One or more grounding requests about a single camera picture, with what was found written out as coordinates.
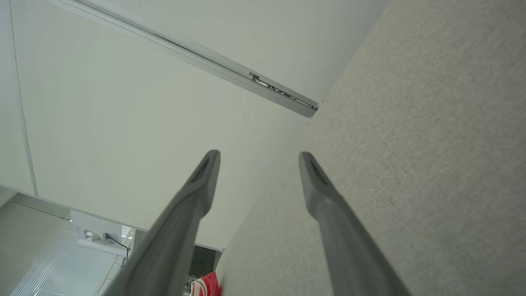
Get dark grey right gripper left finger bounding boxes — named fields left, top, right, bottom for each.
left=105, top=150, right=221, bottom=296

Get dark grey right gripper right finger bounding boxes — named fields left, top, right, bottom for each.
left=299, top=152, right=411, bottom=296

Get red shirt with white trim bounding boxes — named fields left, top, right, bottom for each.
left=190, top=271, right=223, bottom=296

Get white mounted device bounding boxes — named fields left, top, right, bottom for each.
left=70, top=210, right=132, bottom=258

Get black device cable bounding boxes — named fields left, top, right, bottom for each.
left=105, top=234, right=130, bottom=264

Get grey metal wall post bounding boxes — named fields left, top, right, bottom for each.
left=49, top=0, right=319, bottom=119

